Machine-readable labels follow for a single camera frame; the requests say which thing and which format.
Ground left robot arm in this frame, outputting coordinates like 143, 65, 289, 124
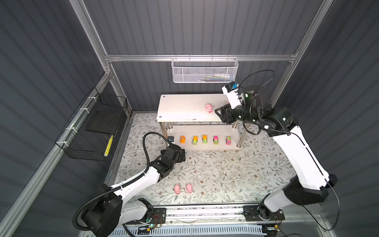
72, 131, 186, 237

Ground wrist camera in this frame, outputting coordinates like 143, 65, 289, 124
222, 82, 242, 109
167, 136, 175, 143

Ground pink mixer green truck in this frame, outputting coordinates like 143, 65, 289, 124
213, 136, 219, 145

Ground white two-tier shelf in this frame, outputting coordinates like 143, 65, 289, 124
157, 94, 243, 151

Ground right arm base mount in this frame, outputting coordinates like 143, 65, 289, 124
242, 205, 285, 222

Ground pink pig toy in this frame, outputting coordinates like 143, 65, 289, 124
186, 183, 193, 193
174, 185, 181, 194
205, 104, 213, 113

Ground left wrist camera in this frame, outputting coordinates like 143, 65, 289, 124
167, 136, 175, 143

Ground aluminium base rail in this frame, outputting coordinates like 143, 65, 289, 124
88, 203, 323, 229

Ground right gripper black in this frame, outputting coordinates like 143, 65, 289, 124
212, 102, 256, 127

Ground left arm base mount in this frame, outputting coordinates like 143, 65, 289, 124
137, 208, 167, 225

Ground all orange toy truck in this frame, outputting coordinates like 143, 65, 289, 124
180, 136, 186, 144

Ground white wire mesh basket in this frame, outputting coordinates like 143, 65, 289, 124
171, 57, 239, 84

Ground orange mixer green truck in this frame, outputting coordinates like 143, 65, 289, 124
202, 135, 208, 144
192, 136, 198, 145

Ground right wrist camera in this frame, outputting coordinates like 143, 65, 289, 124
222, 82, 242, 109

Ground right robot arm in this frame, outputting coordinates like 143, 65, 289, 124
214, 89, 338, 220

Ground black wire basket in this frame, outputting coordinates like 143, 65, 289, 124
55, 88, 129, 162

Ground pink cab green ladder truck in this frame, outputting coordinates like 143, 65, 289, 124
226, 136, 232, 146

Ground floral patterned mat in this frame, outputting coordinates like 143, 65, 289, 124
115, 113, 295, 205

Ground markers in white basket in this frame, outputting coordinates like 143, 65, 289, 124
198, 74, 235, 83

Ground yellow marker in black basket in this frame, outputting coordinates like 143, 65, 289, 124
104, 135, 114, 157

